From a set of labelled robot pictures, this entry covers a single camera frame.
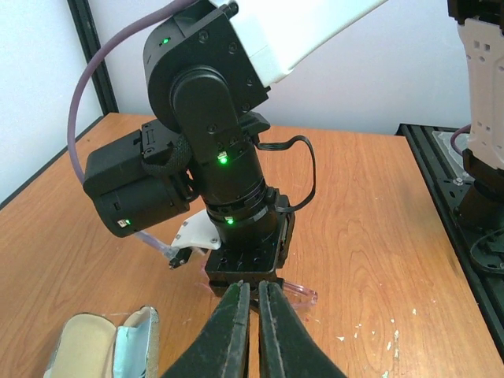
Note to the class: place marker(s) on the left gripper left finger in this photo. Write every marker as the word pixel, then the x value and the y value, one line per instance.
pixel 222 347

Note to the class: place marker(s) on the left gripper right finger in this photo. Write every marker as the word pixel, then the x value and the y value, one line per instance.
pixel 285 347

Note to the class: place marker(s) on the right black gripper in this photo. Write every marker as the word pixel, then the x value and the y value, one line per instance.
pixel 252 248

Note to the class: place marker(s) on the pink transparent sunglasses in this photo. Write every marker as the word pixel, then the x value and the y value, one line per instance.
pixel 299 297

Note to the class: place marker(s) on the light blue cleaning cloth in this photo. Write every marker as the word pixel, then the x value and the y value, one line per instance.
pixel 130 353

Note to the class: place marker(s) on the plaid brown glasses case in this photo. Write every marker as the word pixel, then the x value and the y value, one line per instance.
pixel 86 345

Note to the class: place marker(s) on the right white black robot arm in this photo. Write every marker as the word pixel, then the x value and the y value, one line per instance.
pixel 208 65

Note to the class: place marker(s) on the clear plastic sheet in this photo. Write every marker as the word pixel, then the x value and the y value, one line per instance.
pixel 452 158

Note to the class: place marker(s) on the black aluminium mounting rail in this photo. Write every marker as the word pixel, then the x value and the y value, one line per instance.
pixel 472 215

